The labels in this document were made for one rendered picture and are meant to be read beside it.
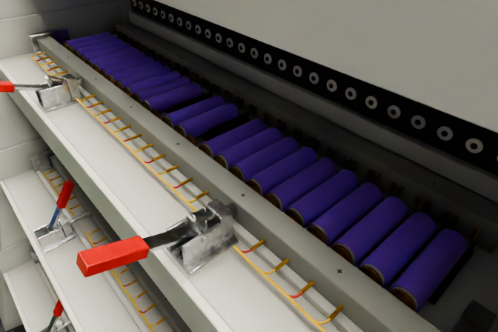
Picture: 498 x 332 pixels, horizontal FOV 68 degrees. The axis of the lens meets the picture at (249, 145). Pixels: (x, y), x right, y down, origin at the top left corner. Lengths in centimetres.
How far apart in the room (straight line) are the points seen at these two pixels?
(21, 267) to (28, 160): 22
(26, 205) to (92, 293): 20
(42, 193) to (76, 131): 26
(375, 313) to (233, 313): 8
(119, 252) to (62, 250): 33
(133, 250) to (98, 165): 14
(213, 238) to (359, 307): 10
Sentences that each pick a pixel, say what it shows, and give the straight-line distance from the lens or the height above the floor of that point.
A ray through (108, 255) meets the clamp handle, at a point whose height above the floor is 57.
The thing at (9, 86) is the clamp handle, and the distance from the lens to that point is 44.
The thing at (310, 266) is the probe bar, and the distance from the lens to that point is 22.
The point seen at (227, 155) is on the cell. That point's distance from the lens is 30.
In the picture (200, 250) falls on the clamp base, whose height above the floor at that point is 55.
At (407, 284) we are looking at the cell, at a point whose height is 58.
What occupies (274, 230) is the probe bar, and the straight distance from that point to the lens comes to 24.
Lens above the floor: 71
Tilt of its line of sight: 23 degrees down
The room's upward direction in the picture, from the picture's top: 14 degrees clockwise
